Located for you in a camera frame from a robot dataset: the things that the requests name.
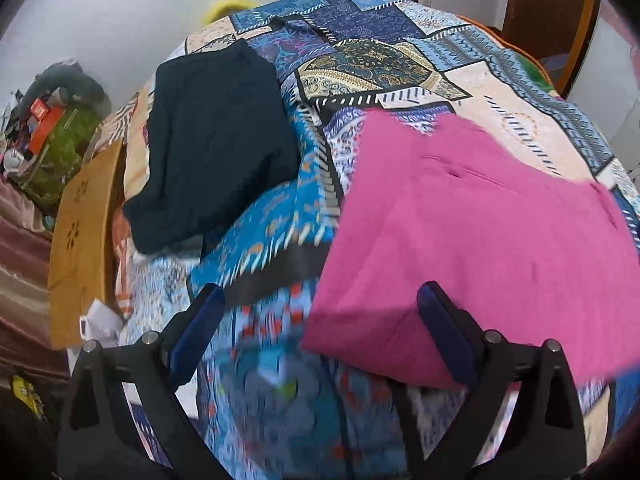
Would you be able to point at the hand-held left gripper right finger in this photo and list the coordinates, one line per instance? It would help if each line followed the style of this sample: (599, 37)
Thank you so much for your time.
(445, 330)

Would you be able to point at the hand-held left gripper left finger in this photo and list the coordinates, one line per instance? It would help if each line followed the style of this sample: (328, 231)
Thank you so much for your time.
(197, 330)

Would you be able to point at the pink pants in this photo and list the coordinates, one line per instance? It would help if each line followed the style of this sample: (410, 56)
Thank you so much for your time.
(450, 220)

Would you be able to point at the dark folded pants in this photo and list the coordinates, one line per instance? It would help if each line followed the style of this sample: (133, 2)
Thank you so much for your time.
(215, 150)

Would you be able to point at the wooden bed headboard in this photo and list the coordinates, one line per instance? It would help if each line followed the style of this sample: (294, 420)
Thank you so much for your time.
(82, 240)

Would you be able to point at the striped curtain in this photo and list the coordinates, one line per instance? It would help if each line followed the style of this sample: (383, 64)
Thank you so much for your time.
(25, 270)

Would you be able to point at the dark bag with yellow print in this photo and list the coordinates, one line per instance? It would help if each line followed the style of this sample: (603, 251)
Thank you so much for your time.
(27, 397)

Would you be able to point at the green storage bag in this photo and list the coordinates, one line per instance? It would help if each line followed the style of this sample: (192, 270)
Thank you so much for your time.
(65, 145)

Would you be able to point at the orange box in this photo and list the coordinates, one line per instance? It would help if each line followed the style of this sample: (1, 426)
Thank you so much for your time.
(42, 127)

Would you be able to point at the patchwork printed bedspread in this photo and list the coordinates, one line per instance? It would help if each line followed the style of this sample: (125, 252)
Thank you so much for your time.
(380, 60)

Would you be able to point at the grey plush toy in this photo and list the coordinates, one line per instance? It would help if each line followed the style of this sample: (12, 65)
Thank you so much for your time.
(65, 82)

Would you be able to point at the wooden door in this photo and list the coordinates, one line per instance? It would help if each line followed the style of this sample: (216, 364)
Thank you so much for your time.
(545, 10)

